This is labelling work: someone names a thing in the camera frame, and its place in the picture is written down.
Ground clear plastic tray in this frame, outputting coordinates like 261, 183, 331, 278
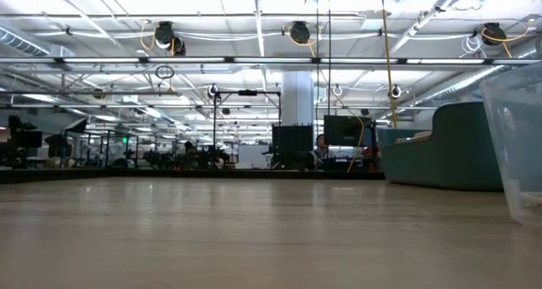
478, 61, 542, 227

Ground white building column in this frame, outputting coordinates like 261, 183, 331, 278
280, 70, 315, 127

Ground person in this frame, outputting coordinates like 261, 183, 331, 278
311, 133, 332, 170

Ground long ceiling light strip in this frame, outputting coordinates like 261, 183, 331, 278
0, 56, 541, 65

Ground black cabinet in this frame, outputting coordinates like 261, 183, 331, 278
271, 125, 315, 171

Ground white background panel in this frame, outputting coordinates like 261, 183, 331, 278
236, 144, 272, 170

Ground background computer monitor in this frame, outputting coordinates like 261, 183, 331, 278
16, 130, 44, 149

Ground silver ventilation duct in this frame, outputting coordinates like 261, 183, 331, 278
417, 64, 509, 108
0, 25, 52, 57

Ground yellow hanging cable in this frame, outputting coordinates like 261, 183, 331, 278
379, 0, 401, 131

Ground black wall screen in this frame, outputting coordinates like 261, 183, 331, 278
323, 114, 374, 147

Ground background black station frame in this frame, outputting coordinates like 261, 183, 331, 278
213, 89, 283, 171

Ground black aluminium table frame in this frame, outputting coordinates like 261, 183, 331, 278
0, 166, 386, 184

